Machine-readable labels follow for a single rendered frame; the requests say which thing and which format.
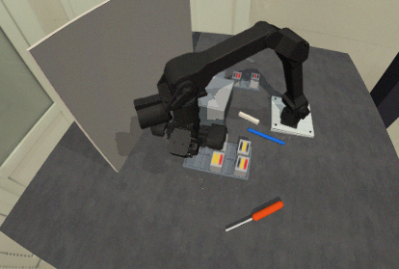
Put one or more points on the orange-handled screwdriver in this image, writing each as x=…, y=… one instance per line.
x=262, y=213

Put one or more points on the cream cylinder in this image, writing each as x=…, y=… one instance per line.
x=249, y=118

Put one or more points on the beige box with red and yellow stripes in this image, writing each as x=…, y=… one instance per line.
x=217, y=162

